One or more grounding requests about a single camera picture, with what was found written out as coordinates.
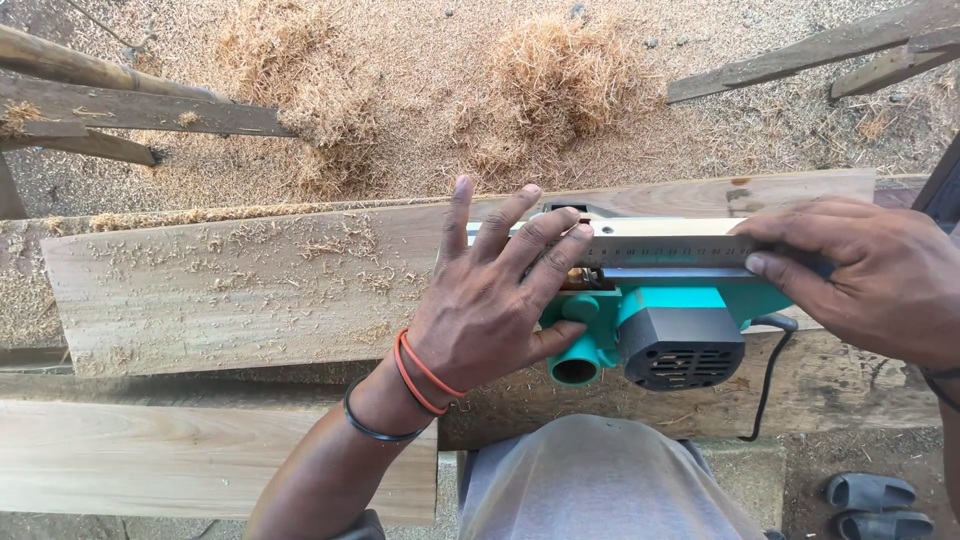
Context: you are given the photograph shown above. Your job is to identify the pale smooth wooden plank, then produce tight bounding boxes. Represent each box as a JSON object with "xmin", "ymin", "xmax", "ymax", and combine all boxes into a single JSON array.
[{"xmin": 0, "ymin": 399, "xmax": 439, "ymax": 527}]

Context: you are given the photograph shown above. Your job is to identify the dark wooden board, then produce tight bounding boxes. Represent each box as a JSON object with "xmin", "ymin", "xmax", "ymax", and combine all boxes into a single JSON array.
[{"xmin": 910, "ymin": 133, "xmax": 960, "ymax": 235}]

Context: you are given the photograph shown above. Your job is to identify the short grey wooden beam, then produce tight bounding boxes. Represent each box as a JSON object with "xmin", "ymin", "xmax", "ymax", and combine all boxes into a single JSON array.
[{"xmin": 829, "ymin": 28, "xmax": 960, "ymax": 101}]

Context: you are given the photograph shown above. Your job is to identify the heap of wood shavings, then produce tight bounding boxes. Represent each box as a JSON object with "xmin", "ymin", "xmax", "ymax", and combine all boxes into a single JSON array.
[
  {"xmin": 216, "ymin": 0, "xmax": 382, "ymax": 198},
  {"xmin": 448, "ymin": 13, "xmax": 655, "ymax": 190}
]

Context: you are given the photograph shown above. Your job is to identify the wide plank with shavings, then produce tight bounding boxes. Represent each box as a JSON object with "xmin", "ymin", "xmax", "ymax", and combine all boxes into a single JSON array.
[{"xmin": 41, "ymin": 168, "xmax": 878, "ymax": 378}]

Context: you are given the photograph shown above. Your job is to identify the orange wristband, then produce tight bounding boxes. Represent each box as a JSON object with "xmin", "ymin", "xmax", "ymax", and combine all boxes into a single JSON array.
[
  {"xmin": 393, "ymin": 333, "xmax": 450, "ymax": 417},
  {"xmin": 399, "ymin": 327, "xmax": 468, "ymax": 399}
]

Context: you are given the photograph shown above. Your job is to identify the bamboo pole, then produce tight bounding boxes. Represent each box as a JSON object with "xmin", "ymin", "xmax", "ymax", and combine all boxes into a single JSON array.
[{"xmin": 0, "ymin": 24, "xmax": 235, "ymax": 105}]

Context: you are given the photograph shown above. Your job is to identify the black wristband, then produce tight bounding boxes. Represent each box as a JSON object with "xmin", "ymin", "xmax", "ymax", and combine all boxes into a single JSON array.
[{"xmin": 342, "ymin": 375, "xmax": 430, "ymax": 444}]

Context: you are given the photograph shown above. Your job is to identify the weathered dark bench plank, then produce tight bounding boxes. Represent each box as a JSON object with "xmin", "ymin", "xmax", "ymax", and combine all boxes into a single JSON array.
[{"xmin": 0, "ymin": 328, "xmax": 943, "ymax": 452}]

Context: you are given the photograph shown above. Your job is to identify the person's right hand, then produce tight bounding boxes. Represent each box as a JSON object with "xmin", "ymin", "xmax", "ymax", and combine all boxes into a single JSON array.
[{"xmin": 731, "ymin": 196, "xmax": 960, "ymax": 370}]

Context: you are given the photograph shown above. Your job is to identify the steel ruler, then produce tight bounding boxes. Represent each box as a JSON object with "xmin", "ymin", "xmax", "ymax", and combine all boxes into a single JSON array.
[{"xmin": 581, "ymin": 237, "xmax": 760, "ymax": 270}]

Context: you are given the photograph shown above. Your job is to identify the long weathered wooden slat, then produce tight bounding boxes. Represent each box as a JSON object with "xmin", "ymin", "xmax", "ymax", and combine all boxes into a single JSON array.
[{"xmin": 0, "ymin": 71, "xmax": 295, "ymax": 139}]

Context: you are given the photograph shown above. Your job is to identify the sawdust covered plank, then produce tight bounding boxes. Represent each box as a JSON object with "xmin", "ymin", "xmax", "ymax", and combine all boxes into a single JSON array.
[{"xmin": 0, "ymin": 174, "xmax": 931, "ymax": 351}]

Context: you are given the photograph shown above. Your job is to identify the thin black wrist cord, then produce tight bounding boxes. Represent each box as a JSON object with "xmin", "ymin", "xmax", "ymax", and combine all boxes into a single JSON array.
[{"xmin": 918, "ymin": 365, "xmax": 960, "ymax": 414}]

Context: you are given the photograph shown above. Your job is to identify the short weathered wooden slat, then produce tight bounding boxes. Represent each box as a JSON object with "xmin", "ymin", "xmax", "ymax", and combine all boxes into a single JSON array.
[{"xmin": 0, "ymin": 122, "xmax": 160, "ymax": 168}]

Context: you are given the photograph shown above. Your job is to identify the teal electric planer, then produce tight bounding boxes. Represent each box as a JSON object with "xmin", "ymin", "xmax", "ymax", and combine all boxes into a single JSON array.
[{"xmin": 465, "ymin": 201, "xmax": 801, "ymax": 393}]

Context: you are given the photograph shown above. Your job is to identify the black power cable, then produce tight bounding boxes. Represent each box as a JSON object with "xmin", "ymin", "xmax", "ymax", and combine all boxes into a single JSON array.
[{"xmin": 737, "ymin": 313, "xmax": 801, "ymax": 444}]

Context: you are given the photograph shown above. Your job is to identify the grey rubber sandal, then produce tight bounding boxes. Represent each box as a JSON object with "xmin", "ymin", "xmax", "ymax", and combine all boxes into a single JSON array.
[
  {"xmin": 835, "ymin": 510, "xmax": 936, "ymax": 540},
  {"xmin": 824, "ymin": 471, "xmax": 918, "ymax": 513}
]

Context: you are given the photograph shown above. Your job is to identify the grey shorts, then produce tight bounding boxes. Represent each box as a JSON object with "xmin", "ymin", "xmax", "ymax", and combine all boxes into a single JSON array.
[{"xmin": 457, "ymin": 414, "xmax": 768, "ymax": 540}]

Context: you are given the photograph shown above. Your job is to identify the person's left hand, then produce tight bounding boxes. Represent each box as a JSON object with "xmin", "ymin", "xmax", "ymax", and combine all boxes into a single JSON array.
[{"xmin": 405, "ymin": 176, "xmax": 595, "ymax": 393}]

